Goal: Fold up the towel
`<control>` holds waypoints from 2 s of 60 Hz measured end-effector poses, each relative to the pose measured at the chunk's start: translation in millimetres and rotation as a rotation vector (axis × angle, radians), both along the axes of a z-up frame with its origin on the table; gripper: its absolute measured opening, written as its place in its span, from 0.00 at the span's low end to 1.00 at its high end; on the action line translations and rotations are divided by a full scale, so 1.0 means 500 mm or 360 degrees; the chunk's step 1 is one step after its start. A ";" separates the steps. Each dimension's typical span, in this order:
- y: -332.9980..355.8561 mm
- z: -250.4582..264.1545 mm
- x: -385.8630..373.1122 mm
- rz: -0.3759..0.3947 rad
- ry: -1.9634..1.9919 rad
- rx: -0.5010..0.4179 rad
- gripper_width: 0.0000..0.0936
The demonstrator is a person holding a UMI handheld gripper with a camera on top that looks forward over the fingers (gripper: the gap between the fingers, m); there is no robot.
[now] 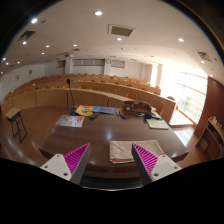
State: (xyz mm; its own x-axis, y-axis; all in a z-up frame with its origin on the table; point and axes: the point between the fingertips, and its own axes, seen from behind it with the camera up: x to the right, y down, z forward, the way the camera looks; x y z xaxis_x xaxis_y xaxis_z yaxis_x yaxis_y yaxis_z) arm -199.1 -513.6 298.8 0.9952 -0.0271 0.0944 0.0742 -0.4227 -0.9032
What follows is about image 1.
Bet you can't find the yellow booklet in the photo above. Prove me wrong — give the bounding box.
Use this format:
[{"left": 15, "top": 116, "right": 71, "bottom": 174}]
[{"left": 76, "top": 105, "right": 93, "bottom": 116}]

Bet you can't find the wooden bookshelf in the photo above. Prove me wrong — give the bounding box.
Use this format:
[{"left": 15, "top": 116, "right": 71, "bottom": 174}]
[{"left": 196, "top": 117, "right": 224, "bottom": 160}]

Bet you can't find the dark wooden lecture desk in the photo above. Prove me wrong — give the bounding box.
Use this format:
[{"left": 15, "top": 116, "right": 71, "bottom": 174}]
[{"left": 40, "top": 113, "right": 188, "bottom": 178}]

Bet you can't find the black gooseneck microphone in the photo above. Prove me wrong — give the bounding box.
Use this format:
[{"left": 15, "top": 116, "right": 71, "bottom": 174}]
[{"left": 66, "top": 78, "right": 78, "bottom": 116}]

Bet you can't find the red marker pen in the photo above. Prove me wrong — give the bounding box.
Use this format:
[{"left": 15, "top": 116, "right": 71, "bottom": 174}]
[{"left": 121, "top": 112, "right": 126, "bottom": 119}]

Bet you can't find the front curved wooden bench row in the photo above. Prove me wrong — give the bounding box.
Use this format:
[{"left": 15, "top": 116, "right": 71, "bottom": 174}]
[{"left": 0, "top": 87, "right": 177, "bottom": 124}]

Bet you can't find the black remote control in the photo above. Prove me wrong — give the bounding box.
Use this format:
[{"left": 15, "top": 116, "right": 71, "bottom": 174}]
[{"left": 89, "top": 113, "right": 99, "bottom": 120}]

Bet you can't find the brown desktop organizer box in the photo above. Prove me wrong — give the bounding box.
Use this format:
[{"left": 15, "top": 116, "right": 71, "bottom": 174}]
[{"left": 122, "top": 101, "right": 151, "bottom": 113}]

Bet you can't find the small wooden side table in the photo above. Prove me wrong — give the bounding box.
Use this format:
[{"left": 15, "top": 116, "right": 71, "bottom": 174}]
[{"left": 6, "top": 108, "right": 28, "bottom": 143}]

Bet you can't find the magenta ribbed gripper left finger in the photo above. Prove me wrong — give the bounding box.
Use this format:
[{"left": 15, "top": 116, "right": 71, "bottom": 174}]
[{"left": 41, "top": 143, "right": 91, "bottom": 185}]

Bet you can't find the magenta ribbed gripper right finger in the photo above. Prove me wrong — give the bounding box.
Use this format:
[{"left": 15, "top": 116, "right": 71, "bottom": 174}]
[{"left": 132, "top": 144, "right": 181, "bottom": 185}]

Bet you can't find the beige towel with red stripe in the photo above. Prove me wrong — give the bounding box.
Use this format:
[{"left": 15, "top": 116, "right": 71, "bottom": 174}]
[{"left": 109, "top": 140, "right": 164, "bottom": 164}]

